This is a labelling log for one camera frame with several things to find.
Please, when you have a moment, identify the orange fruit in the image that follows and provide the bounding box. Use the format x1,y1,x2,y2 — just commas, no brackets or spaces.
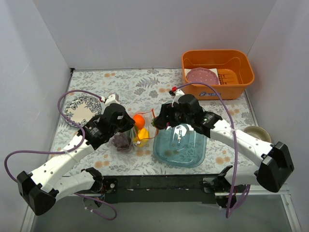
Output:
133,114,145,130

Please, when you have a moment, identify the dark purple plum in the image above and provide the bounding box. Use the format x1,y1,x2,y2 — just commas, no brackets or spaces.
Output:
152,117,158,129

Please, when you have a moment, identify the red grape bunch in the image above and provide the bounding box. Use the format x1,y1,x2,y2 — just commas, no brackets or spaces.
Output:
112,133,132,152

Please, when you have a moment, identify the clear zip top bag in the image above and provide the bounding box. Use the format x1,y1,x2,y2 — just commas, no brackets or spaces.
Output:
110,108,158,153

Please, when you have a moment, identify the yellow bell pepper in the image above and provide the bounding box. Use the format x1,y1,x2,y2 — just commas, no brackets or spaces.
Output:
133,128,150,147

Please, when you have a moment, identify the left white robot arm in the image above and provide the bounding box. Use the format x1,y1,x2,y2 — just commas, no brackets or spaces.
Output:
17,103,135,216

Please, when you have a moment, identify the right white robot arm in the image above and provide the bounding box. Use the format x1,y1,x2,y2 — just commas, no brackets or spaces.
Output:
154,94,294,192

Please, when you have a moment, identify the blue floral plate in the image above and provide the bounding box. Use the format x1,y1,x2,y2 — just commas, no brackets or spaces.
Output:
64,96,102,127

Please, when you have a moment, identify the blue transparent plastic tray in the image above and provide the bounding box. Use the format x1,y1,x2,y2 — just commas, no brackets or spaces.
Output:
153,124,207,168

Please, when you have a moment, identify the pink dotted plate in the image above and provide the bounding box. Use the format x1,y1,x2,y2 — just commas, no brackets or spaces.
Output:
185,68,221,86

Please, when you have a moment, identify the orange plastic basin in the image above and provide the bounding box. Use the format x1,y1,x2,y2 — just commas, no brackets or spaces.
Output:
182,50,255,100

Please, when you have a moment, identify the beige ceramic bowl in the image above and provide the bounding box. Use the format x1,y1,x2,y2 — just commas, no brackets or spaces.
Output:
243,126,272,143

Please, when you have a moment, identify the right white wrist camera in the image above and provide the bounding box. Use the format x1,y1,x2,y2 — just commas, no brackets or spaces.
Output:
169,87,185,107

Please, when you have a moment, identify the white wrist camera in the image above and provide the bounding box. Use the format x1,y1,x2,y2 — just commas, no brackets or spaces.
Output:
169,87,185,107
99,94,119,107

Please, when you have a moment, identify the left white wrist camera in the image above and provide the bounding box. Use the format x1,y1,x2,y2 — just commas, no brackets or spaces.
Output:
99,94,119,107

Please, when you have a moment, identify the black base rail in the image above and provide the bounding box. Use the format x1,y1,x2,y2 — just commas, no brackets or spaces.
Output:
103,174,225,203

